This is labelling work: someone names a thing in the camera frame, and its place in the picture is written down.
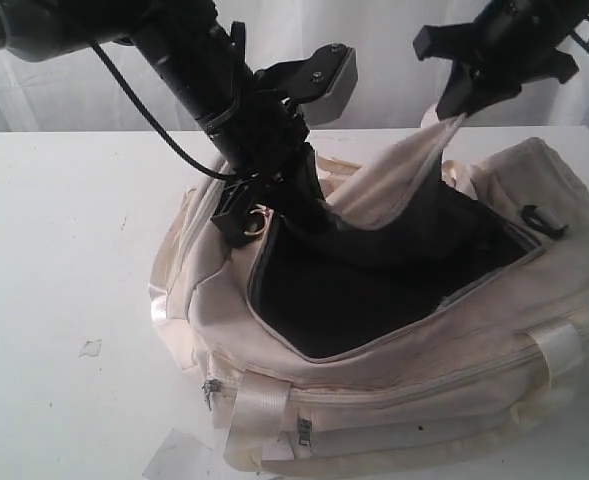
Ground white tag TONLION text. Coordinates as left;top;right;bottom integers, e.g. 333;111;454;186
142;429;212;480

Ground white backdrop curtain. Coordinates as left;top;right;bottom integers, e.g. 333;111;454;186
0;1;589;131

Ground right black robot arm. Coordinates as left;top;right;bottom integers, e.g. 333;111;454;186
413;1;589;120

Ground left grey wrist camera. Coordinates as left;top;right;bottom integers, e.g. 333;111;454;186
259;43;358;127

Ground cream fabric duffel bag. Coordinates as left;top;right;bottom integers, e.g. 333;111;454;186
149;117;589;478

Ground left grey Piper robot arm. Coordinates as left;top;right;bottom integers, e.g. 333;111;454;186
0;1;357;246

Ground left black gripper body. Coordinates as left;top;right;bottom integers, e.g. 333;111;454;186
193;74;308;180

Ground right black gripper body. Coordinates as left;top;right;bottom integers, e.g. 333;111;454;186
457;9;579;108

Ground clear tape scrap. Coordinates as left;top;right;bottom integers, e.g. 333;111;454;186
79;339;102;358

